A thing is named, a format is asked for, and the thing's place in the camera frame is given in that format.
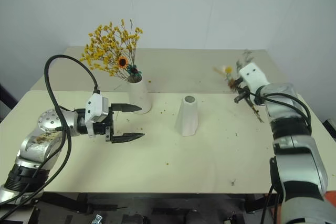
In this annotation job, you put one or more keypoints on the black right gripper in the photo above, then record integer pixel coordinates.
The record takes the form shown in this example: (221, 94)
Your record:
(246, 90)

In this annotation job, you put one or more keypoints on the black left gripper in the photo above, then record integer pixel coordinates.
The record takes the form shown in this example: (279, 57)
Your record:
(101, 128)

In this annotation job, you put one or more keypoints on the dried mixed flower bouquet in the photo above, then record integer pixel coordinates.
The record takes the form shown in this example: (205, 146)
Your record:
(231, 81)

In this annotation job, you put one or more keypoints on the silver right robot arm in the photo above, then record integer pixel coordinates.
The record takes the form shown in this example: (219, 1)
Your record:
(296, 161)

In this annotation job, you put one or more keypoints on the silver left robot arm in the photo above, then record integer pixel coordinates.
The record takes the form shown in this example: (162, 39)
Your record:
(39, 142)

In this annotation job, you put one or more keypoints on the yellow dried flower bouquet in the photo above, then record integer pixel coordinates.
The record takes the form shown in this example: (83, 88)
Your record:
(110, 51)

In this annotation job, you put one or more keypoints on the white smooth ceramic vase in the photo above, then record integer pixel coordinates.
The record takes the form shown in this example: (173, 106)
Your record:
(140, 95)

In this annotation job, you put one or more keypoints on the white faceted ceramic vase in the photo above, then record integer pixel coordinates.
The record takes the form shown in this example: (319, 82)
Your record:
(187, 119)

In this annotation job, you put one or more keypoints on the black box with grey edge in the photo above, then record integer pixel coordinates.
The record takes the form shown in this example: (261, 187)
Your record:
(330, 127)

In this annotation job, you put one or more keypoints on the small silver metal clamp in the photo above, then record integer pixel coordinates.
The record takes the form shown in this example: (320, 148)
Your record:
(97, 219)

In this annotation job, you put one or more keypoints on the dark furniture edge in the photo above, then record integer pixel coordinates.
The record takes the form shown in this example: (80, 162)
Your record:
(6, 100)

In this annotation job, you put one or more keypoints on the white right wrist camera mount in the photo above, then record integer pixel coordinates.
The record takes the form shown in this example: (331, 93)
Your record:
(253, 77)

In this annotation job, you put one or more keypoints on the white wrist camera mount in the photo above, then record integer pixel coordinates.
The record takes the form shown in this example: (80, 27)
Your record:
(95, 108)
(253, 77)

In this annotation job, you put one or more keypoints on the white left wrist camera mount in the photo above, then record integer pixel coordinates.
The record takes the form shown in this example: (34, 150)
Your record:
(95, 108)

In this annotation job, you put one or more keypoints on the black table frame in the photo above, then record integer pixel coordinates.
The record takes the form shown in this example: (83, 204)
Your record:
(147, 204)

